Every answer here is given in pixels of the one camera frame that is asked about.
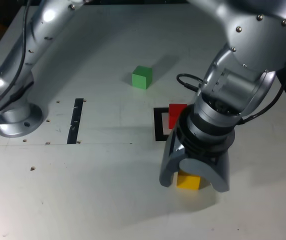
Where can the black tape strip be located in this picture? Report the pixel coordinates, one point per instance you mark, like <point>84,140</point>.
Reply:
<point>75,120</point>

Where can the yellow cube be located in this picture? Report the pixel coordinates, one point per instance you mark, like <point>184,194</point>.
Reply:
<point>186,182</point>

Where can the red cube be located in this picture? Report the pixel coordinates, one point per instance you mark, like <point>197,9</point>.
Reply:
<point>175,112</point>

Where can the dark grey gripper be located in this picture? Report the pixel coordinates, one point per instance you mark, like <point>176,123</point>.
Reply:
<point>179,147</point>

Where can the black tape square outline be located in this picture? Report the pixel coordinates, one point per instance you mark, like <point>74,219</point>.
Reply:
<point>158,125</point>

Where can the green cube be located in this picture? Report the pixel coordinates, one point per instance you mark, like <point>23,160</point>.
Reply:
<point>141,77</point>

